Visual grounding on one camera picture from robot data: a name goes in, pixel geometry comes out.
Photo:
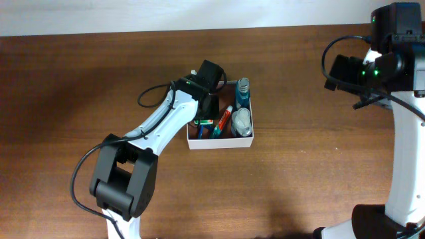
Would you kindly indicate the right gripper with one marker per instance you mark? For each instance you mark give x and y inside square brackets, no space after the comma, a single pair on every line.
[350,65]

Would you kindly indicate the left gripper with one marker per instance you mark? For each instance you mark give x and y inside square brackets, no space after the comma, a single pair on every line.
[216,108]

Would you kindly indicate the teal mouthwash bottle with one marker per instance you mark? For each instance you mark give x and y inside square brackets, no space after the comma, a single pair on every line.
[242,94]

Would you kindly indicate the green toothpaste tube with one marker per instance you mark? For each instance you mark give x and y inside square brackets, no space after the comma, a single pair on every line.
[221,123]

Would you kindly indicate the green Dettol soap box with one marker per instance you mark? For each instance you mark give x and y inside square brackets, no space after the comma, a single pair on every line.
[203,122]

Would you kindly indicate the blue white toothbrush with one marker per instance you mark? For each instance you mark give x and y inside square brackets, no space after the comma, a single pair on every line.
[200,131]

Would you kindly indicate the blue hand soap pump bottle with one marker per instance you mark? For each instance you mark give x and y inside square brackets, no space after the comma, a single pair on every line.
[241,123]

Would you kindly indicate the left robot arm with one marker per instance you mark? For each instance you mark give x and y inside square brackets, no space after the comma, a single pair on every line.
[124,177]

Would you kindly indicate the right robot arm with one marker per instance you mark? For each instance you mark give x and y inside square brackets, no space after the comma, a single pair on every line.
[391,74]

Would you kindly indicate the white cardboard box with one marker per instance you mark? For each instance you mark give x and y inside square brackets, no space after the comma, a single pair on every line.
[226,139]

